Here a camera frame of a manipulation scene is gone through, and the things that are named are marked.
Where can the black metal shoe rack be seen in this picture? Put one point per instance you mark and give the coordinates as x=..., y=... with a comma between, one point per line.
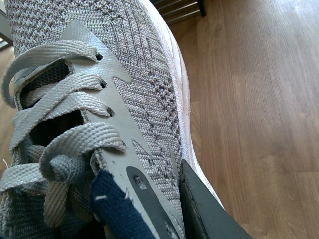
x=174, y=11

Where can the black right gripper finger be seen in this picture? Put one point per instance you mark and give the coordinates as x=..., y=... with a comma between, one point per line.
x=204, y=217

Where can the grey knit sneaker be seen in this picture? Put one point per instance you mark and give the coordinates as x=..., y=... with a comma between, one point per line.
x=102, y=122

